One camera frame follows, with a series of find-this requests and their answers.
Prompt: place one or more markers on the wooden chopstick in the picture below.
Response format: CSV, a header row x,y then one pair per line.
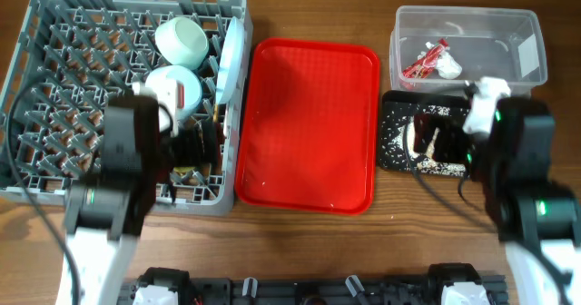
x,y
216,112

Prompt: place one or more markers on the clear plastic bin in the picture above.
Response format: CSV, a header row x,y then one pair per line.
x,y
496,42

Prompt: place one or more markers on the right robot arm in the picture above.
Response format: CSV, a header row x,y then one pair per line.
x,y
537,219

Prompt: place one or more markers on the red snack wrapper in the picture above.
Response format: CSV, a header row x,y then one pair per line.
x,y
427,62

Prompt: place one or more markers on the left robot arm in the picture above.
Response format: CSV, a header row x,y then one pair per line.
x,y
105,210

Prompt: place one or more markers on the red plastic tray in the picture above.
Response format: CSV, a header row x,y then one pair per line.
x,y
309,130

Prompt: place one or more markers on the light blue bowl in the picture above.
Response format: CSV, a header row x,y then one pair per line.
x,y
191,87

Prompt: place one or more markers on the white tissue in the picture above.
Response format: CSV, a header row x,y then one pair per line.
x,y
447,67

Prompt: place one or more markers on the white plastic fork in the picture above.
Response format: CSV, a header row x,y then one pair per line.
x,y
226,123

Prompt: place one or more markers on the yellow plastic cup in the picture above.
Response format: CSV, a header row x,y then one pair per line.
x,y
185,170

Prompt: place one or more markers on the grey dishwasher rack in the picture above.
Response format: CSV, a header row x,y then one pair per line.
x,y
72,56

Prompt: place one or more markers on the light blue plate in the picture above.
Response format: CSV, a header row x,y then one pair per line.
x,y
230,63

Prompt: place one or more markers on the rice food scraps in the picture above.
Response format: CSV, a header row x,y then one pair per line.
x,y
391,154

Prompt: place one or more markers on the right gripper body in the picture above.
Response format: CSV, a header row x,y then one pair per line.
x,y
453,144

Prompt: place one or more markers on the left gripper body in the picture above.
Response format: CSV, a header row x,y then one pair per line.
x,y
185,149

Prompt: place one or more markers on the green bowl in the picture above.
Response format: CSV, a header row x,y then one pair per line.
x,y
182,42

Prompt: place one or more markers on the black plastic tray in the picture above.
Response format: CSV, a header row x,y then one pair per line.
x,y
441,104

